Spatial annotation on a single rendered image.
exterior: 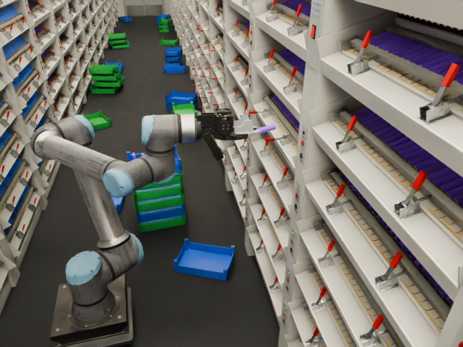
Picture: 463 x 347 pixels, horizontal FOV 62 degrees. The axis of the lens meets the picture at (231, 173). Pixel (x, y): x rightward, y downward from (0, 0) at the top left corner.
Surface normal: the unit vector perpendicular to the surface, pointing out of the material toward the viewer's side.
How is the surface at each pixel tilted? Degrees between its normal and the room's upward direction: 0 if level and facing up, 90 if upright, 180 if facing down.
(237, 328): 0
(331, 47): 90
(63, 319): 2
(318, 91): 90
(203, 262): 0
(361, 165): 18
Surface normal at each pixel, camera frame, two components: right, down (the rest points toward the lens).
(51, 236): 0.00, -0.86
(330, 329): -0.30, -0.79
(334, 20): 0.18, 0.50
